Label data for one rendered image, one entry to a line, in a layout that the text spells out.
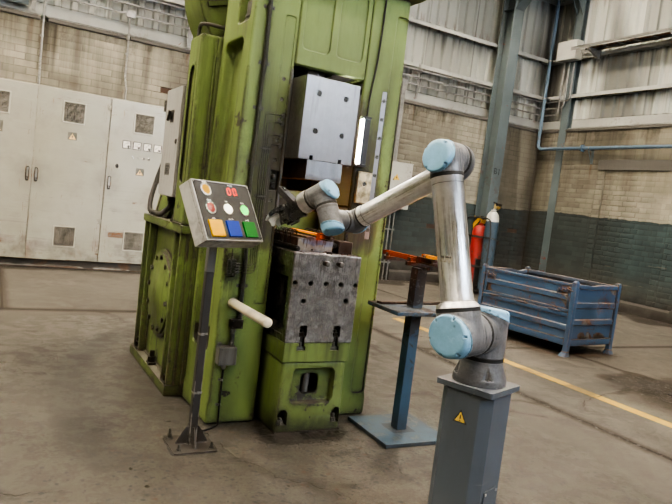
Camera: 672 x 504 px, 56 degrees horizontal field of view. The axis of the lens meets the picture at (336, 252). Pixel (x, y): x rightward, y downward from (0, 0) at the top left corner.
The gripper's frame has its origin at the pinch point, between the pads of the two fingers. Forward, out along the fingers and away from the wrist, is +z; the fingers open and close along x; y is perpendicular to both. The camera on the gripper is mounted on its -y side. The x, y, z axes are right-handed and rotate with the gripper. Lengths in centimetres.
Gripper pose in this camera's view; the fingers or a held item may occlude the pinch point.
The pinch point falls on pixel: (267, 217)
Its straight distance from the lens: 274.8
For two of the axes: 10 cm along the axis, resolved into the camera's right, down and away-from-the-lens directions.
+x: 5.9, 0.1, 8.1
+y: 2.9, 9.3, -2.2
